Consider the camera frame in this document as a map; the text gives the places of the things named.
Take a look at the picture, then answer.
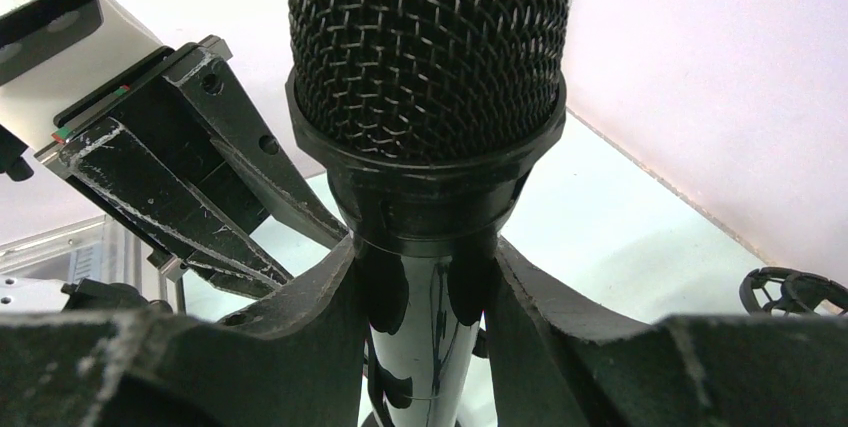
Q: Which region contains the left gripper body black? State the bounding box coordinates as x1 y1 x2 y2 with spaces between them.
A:
36 36 232 226

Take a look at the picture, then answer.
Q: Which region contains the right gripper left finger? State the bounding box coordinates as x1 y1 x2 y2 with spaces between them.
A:
1 239 367 426

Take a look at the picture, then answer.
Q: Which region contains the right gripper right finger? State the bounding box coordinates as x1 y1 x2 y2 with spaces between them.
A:
486 240 847 426

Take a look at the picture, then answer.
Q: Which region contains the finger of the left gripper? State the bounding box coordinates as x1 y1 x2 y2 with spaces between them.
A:
59 119 293 298
165 46 348 248

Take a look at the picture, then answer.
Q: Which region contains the black microphone orange end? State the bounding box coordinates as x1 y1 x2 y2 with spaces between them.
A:
284 0 572 427

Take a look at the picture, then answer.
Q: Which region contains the round base clip mic stand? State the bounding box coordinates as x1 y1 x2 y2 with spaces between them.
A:
361 323 489 426

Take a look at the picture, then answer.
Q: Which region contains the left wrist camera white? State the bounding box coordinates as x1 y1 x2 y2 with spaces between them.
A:
1 0 163 149

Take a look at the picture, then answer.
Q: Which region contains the tripod stand with shock mount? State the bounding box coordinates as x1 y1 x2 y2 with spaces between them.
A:
739 267 847 317

